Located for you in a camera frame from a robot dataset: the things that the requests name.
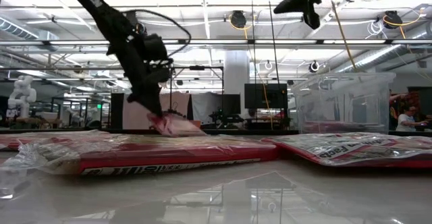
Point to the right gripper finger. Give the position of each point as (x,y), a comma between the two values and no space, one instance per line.
(292,3)
(311,15)

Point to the red popcorn bag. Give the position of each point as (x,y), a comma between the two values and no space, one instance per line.
(168,153)
(20,142)
(179,126)
(354,146)

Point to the tall black panel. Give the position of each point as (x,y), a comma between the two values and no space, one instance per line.
(117,111)

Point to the pale pink board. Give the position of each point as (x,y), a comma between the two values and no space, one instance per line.
(175,102)

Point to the small black ceiling reel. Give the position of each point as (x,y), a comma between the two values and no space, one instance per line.
(314,66)

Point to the small white ceiling reel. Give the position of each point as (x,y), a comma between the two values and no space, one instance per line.
(268,64)

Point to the small black monitor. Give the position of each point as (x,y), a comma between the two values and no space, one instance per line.
(231,104)

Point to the clear plastic bin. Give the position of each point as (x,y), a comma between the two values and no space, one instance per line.
(337,92)

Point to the white column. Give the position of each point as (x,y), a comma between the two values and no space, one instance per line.
(236,75)

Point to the large black monitor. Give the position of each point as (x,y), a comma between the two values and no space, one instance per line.
(266,96)

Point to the person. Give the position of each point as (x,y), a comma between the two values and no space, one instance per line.
(406,119)

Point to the long ceiling light rail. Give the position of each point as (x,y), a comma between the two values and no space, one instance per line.
(303,42)

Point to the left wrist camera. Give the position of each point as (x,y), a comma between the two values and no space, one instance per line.
(155,47)

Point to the black metal frame rig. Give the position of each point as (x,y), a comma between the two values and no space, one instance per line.
(197,67)

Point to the silver ventilation duct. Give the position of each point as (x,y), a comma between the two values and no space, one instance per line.
(378,58)
(17,28)

